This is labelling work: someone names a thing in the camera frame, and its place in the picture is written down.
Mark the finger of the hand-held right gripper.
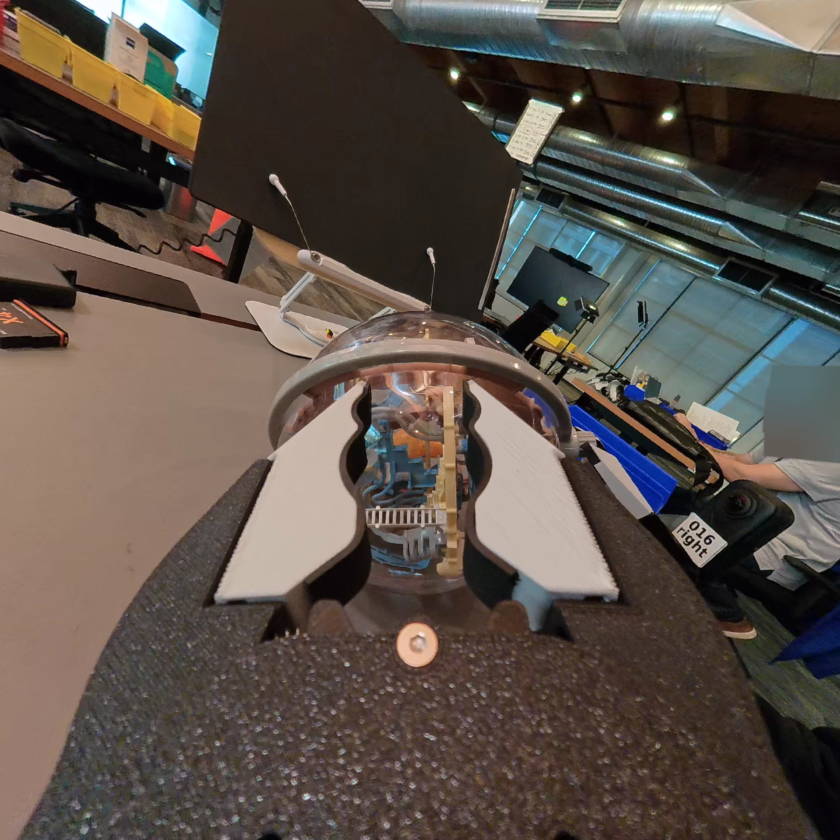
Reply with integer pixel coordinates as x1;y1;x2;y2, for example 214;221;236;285
579;441;658;521

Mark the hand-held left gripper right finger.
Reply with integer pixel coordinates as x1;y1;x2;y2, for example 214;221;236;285
462;378;621;634

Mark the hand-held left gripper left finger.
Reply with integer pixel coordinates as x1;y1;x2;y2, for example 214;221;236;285
214;382;373;639

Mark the clear plastic maze ball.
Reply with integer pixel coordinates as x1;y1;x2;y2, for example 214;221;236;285
268;310;580;597

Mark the blue plastic bin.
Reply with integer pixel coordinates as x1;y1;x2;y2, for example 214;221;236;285
777;607;840;678
566;402;679;517

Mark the black bag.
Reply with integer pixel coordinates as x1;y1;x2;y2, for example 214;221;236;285
620;400;723;487

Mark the white paper stack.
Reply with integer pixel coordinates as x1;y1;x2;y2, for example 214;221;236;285
686;402;742;441

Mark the black office chair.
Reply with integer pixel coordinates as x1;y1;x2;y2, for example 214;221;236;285
0;118;166;249
505;301;560;355

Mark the black monitor screen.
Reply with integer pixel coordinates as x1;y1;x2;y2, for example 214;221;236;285
507;245;611;333

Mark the white folding stand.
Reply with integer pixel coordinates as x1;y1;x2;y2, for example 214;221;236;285
245;172;435;360

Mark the black battery orange mark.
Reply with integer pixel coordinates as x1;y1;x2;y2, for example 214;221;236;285
0;298;70;350

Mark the black power bank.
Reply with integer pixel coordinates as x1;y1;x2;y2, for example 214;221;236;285
0;251;78;309

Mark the white paper sign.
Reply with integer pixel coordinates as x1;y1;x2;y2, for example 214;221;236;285
504;98;565;166

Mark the black backdrop board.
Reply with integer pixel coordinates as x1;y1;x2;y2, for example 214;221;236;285
188;0;525;320

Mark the small yellow bin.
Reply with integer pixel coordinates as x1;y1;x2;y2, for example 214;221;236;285
118;72;158;126
152;98;201;151
14;8;70;80
66;39;122;106

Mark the wooden workbench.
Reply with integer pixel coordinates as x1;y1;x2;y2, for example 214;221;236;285
0;49;198;191

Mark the green box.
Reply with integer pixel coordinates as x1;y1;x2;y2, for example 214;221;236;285
141;23;186;101

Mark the white sign card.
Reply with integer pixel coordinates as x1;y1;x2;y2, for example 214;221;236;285
105;13;150;84

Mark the camera on tripod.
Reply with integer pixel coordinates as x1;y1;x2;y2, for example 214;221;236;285
554;297;601;388

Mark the black coiled cable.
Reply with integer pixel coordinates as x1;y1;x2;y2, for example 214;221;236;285
138;220;240;258

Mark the long spiral metal duct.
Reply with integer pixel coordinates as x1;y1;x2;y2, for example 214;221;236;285
394;0;840;316

